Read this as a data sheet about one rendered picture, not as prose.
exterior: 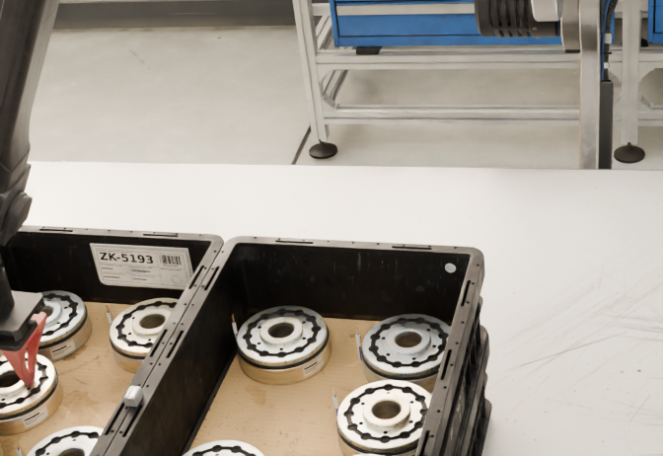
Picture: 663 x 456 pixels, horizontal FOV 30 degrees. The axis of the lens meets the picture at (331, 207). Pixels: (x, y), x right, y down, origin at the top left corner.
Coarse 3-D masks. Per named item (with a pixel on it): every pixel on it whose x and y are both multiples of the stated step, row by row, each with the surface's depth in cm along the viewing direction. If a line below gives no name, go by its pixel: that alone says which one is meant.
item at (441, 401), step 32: (224, 256) 139; (448, 256) 135; (480, 256) 134; (480, 288) 132; (192, 320) 130; (448, 352) 121; (160, 384) 122; (448, 384) 117; (128, 416) 118; (448, 416) 116
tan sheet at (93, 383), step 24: (96, 312) 150; (120, 312) 150; (96, 336) 146; (72, 360) 143; (96, 360) 142; (72, 384) 139; (96, 384) 139; (120, 384) 138; (72, 408) 136; (96, 408) 135; (24, 432) 133; (48, 432) 133
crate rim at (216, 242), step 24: (120, 240) 146; (144, 240) 145; (168, 240) 144; (192, 240) 143; (216, 240) 142; (192, 288) 135; (168, 336) 128; (144, 360) 125; (144, 384) 122; (120, 408) 120
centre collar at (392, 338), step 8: (400, 328) 135; (408, 328) 135; (416, 328) 134; (392, 336) 134; (400, 336) 134; (424, 336) 133; (392, 344) 133; (424, 344) 132; (392, 352) 132; (400, 352) 131; (408, 352) 131; (416, 352) 131
